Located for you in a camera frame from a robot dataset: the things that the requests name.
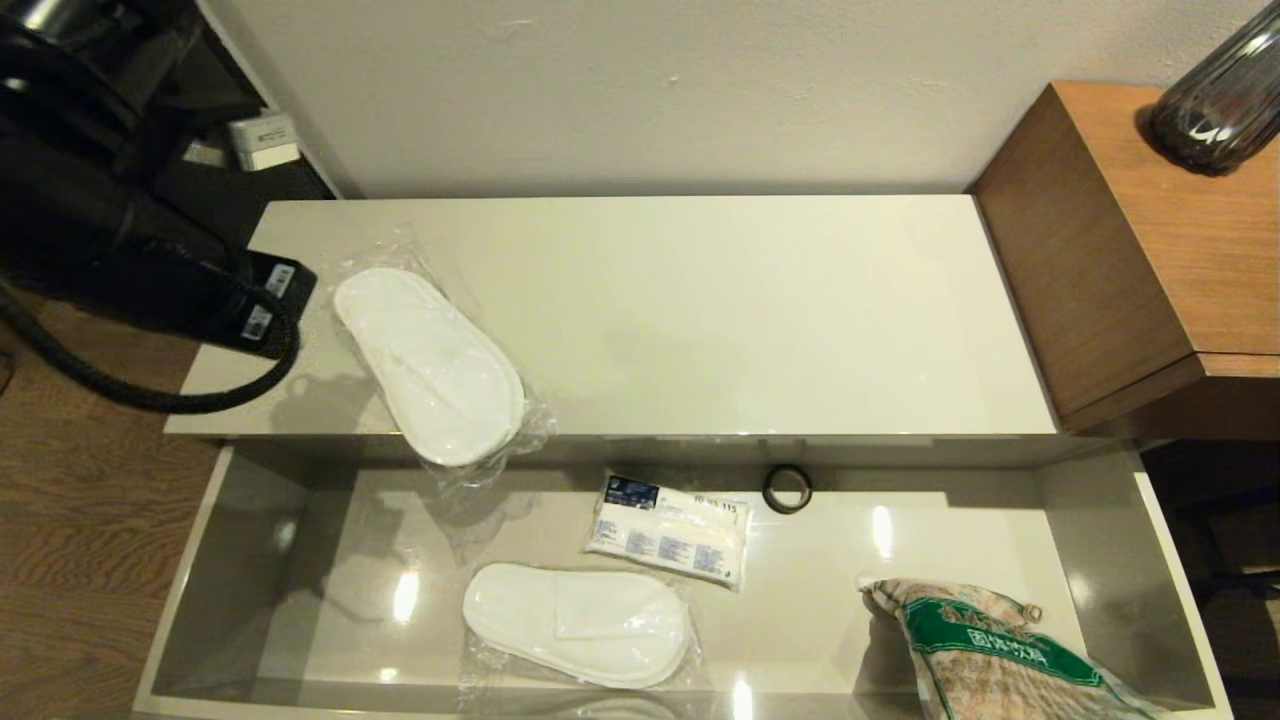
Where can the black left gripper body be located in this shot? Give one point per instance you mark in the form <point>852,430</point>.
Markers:
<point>265,305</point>

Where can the white slippers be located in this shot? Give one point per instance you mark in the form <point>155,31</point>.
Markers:
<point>430,370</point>
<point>580,622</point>

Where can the glossy white drawer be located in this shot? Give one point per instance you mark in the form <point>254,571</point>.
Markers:
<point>820,600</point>

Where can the green printed snack bag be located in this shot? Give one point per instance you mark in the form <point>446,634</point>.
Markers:
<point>990,650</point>

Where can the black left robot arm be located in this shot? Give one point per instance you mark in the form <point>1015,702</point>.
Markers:
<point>80,230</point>

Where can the dark sliding door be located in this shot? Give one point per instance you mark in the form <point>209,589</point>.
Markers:
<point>250,200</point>

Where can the glossy white low cabinet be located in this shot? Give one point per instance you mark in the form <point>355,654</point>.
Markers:
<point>700,320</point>

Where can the white wipes pack blue label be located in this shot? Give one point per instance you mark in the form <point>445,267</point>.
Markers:
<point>670,533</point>

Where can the black tape roll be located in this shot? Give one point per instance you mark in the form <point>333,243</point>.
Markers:
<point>767,490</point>

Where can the brown wooden side cabinet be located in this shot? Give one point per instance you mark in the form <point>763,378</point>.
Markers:
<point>1130,260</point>

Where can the dark ribbed glass vase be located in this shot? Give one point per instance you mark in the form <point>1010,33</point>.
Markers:
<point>1215,110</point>

